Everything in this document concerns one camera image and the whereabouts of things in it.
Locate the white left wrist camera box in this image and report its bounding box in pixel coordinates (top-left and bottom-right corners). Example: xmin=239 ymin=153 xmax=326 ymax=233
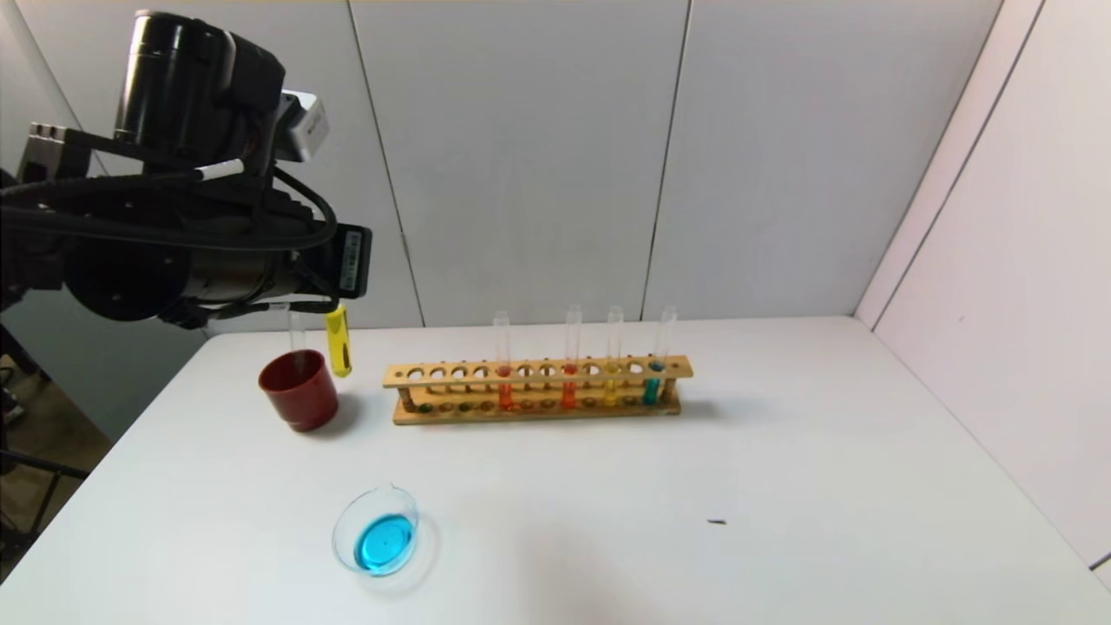
xmin=276 ymin=89 xmax=332 ymax=165

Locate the black tripod stand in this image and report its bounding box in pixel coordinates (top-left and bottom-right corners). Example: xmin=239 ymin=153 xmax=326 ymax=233
xmin=0 ymin=326 xmax=91 ymax=562

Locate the orange pigment glass test tube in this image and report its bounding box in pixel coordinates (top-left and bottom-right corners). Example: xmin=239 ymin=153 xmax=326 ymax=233
xmin=562 ymin=305 xmax=583 ymax=411

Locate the clear glass beaker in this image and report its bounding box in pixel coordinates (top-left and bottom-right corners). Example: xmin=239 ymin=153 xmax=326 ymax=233
xmin=332 ymin=484 xmax=442 ymax=596

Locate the wooden test tube rack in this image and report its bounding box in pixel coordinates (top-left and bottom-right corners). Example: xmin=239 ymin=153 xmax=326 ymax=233
xmin=385 ymin=354 xmax=694 ymax=426

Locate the red pigment glass test tube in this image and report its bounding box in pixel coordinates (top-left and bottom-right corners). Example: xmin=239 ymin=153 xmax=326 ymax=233
xmin=494 ymin=309 xmax=516 ymax=412

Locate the dark red plastic cup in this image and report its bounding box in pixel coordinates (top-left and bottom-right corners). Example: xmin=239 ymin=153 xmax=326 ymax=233
xmin=259 ymin=350 xmax=341 ymax=433

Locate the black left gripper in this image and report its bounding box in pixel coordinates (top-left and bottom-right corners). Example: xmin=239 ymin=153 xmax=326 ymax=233
xmin=194 ymin=220 xmax=373 ymax=313

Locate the yellow pigment glass test tube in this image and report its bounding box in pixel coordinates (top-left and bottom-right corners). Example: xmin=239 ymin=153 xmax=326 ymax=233
xmin=602 ymin=306 xmax=625 ymax=409
xmin=325 ymin=303 xmax=354 ymax=379

